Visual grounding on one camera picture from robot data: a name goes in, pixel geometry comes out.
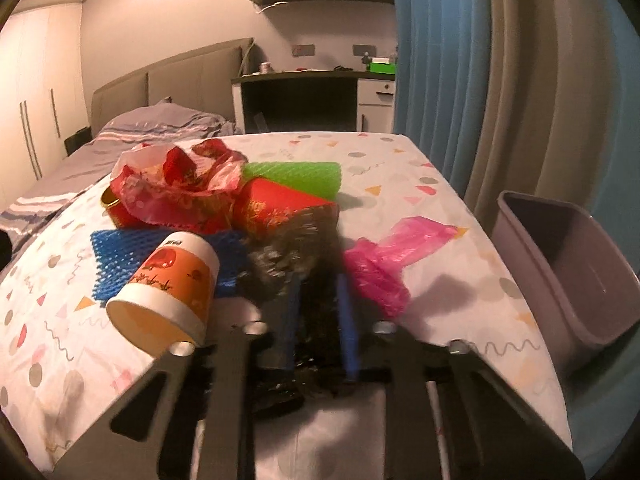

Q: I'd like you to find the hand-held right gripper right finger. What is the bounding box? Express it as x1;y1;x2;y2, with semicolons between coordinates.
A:
336;274;586;480

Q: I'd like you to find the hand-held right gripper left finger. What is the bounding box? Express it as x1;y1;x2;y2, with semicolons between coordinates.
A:
50;275;306;480

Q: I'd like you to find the black plastic bag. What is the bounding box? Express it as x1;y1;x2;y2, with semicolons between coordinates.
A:
242;202;351;411

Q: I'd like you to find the red paper cup gold rim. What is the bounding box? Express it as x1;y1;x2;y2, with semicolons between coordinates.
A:
101;187;151;228
232;178;338;241

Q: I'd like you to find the grey plastic trash bin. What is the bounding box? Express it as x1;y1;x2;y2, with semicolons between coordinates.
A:
496;190;640;366

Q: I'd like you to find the pink plastic bag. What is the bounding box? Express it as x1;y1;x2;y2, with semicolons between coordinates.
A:
342;216;471;318

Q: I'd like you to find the orange and white paper cup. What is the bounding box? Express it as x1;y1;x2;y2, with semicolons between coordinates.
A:
106;231;221;358

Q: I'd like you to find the green foam net sleeve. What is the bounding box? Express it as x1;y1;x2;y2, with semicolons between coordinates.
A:
242;161;343;201

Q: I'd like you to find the white patterned tablecloth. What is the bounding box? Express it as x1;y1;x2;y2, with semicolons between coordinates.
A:
0;131;573;480

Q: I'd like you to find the translucent red plastic bag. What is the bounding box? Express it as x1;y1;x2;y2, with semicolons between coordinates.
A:
110;140;249;233

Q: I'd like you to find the blue foam net sleeve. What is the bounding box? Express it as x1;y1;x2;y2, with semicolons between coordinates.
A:
91;229;251;301

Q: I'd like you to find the dark topped desk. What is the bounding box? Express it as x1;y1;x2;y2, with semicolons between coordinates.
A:
231;70;398;135

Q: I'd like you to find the white drawer cabinet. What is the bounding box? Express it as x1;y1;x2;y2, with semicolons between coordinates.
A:
356;79;397;133

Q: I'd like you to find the grey pillow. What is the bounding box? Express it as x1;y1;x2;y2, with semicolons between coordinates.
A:
102;99;196;133

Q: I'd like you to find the grey padded bed headboard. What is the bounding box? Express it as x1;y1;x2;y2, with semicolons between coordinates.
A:
91;37;256;136

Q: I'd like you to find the black nightstand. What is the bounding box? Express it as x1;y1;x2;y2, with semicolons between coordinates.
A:
64;127;93;156

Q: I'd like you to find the blue curtain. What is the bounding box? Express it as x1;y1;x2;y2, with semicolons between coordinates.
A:
389;0;506;201

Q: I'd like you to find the grey curtain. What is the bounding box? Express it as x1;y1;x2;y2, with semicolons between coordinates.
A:
460;0;631;241

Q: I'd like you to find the white wardrobe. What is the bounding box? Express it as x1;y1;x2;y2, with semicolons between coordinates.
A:
0;2;93;201

